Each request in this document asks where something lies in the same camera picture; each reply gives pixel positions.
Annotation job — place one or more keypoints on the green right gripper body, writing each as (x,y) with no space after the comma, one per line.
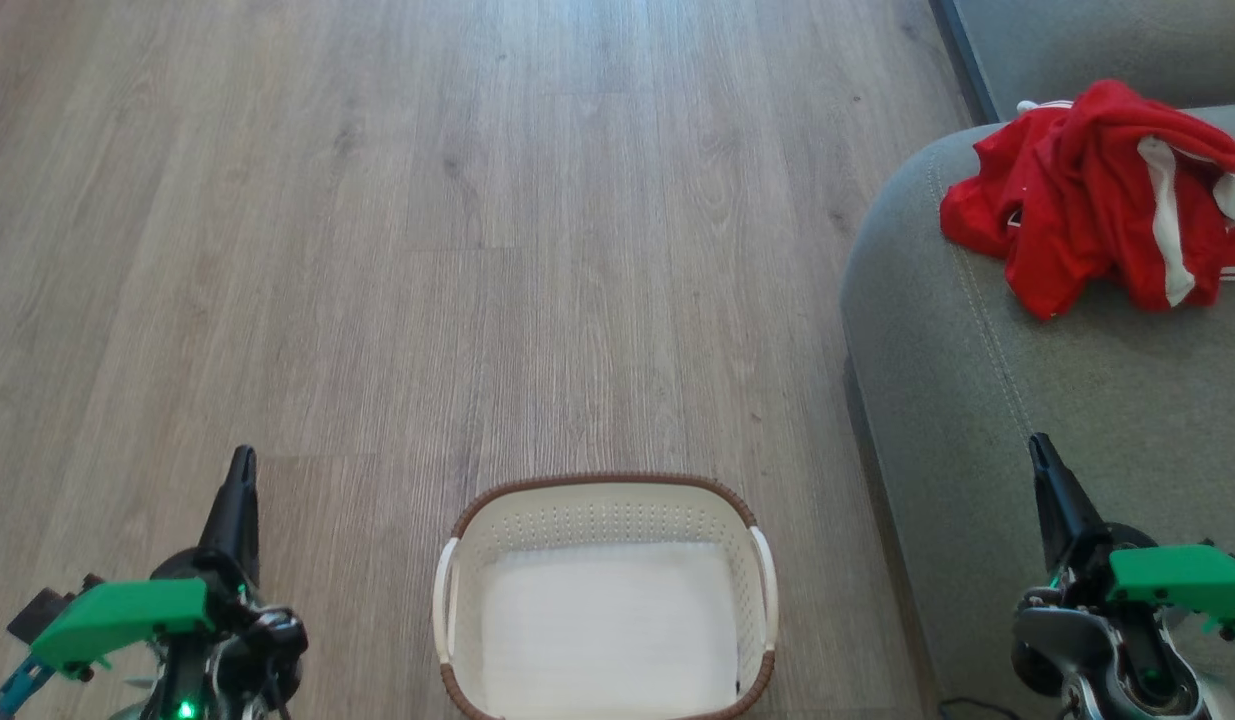
(1187,580)

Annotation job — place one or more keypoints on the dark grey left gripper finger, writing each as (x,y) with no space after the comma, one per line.
(239,510)

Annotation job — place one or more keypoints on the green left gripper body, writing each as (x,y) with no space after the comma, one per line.
(117,615)

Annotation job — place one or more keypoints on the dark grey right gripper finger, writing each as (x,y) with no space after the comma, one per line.
(1062,510)

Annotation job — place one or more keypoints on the plain red garment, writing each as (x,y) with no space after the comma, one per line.
(997,190)

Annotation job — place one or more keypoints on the red jersey with white panels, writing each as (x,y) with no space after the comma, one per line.
(1177,125)

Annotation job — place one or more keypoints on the grey rounded sofa seat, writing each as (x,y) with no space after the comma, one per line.
(1077,400)

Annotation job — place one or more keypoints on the cream laundry basket brown rim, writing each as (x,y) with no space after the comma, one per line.
(597,515)

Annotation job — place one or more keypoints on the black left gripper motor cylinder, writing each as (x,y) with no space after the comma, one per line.
(277,640)

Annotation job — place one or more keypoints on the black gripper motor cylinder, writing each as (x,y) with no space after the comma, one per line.
(1037,670)
(277,640)

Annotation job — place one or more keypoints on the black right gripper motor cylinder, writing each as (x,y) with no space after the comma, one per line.
(1037,670)

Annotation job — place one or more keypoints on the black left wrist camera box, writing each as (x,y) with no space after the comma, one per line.
(42,610)

